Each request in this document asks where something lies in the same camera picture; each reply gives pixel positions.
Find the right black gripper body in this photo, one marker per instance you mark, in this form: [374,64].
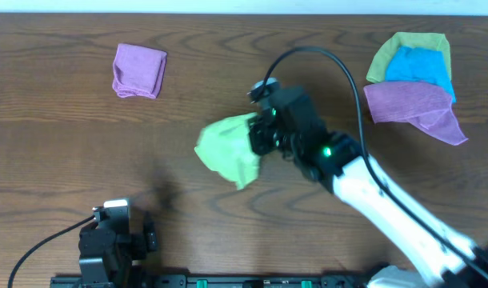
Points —
[266,140]

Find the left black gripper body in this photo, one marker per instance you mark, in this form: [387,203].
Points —
[134,247]

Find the light green cloth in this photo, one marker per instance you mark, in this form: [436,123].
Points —
[224,147]

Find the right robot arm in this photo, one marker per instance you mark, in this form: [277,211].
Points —
[441,256]

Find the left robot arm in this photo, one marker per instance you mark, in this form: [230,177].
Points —
[108,249]

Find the blue cloth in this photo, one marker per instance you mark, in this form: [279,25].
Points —
[420,65]

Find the unfolded purple cloth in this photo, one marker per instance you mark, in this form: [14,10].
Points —
[425,106]

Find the folded purple cloth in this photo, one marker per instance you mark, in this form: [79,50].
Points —
[138,71]

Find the olive green cloth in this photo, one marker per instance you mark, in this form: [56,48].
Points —
[430,41]

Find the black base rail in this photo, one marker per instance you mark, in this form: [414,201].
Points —
[325,281]

